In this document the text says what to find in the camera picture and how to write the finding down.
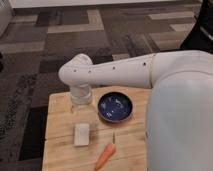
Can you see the white rectangular sponge block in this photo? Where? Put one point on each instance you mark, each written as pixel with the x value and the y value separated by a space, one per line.
pixel 81 134

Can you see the dark blue ceramic bowl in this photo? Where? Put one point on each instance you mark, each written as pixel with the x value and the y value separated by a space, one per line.
pixel 115 107

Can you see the black chair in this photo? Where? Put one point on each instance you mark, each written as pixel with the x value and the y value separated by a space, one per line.
pixel 201 35

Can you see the orange carrot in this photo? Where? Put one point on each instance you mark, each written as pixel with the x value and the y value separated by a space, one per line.
pixel 108 151

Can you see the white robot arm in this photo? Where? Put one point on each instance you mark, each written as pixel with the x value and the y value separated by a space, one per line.
pixel 179 115

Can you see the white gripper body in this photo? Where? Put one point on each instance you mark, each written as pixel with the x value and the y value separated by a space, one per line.
pixel 81 96

